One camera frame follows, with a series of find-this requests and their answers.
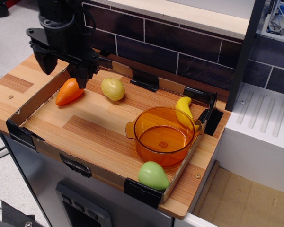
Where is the orange transparent plastic pot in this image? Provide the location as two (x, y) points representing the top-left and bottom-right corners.
(125, 106), (204, 168)

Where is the grey toy oven panel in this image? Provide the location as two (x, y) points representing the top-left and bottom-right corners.
(56, 183), (112, 227)

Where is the yellow toy banana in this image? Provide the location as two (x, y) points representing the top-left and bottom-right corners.
(176, 96), (200, 131)

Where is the dark grey vertical post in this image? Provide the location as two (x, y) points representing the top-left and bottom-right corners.
(225, 0), (265, 111)

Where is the orange toy carrot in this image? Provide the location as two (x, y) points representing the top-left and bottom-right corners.
(55, 78), (84, 106)

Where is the beige wooden shelf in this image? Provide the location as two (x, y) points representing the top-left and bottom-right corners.
(96, 0), (249, 40)

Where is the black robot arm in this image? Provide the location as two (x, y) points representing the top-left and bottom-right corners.
(27, 0), (100, 88)

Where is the cardboard fence with black tape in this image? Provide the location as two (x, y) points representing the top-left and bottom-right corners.
(6, 56), (229, 216)

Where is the white toy sink drainboard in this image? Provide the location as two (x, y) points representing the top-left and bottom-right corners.
(217, 84), (284, 192)

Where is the green toy pear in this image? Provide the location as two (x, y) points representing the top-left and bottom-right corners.
(138, 161), (169, 190)

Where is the yellow toy potato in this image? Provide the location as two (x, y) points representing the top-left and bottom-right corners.
(101, 78), (125, 101)

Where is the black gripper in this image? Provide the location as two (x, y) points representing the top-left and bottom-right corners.
(27, 20), (99, 89)

